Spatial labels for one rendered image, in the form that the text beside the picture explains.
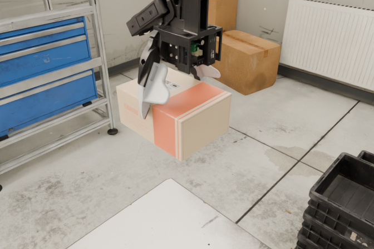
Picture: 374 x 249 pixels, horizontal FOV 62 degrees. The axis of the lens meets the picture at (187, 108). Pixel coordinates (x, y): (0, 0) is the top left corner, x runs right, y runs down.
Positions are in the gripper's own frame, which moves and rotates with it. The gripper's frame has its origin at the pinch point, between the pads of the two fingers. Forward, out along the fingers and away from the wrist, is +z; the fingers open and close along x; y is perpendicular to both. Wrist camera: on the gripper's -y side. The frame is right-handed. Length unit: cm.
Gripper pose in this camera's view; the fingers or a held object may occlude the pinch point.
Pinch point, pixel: (172, 101)
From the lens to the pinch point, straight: 54.7
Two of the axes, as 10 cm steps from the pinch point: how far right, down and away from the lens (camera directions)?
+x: 7.0, -3.7, 6.1
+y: 7.2, 3.6, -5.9
